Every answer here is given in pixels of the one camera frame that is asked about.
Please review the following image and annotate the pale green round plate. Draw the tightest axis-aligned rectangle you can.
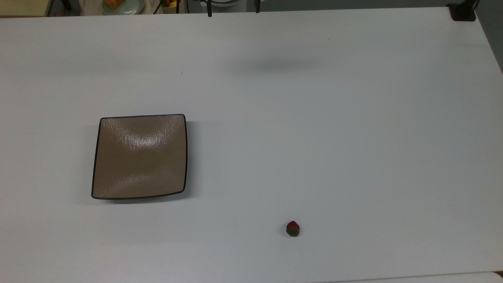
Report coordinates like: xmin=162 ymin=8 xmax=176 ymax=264
xmin=102 ymin=0 xmax=145 ymax=16

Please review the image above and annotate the brown square ceramic plate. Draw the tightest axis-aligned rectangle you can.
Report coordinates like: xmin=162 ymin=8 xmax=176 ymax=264
xmin=91 ymin=114 xmax=188 ymax=200

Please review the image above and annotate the box of mixed fruit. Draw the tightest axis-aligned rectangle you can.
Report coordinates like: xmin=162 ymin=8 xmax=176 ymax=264
xmin=160 ymin=0 xmax=184 ymax=15

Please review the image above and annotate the light wooden cabinet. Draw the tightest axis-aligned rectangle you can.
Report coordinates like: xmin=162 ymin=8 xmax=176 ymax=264
xmin=0 ymin=0 xmax=54 ymax=17

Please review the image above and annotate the black table clamp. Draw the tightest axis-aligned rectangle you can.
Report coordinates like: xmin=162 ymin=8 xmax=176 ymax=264
xmin=447 ymin=0 xmax=477 ymax=22

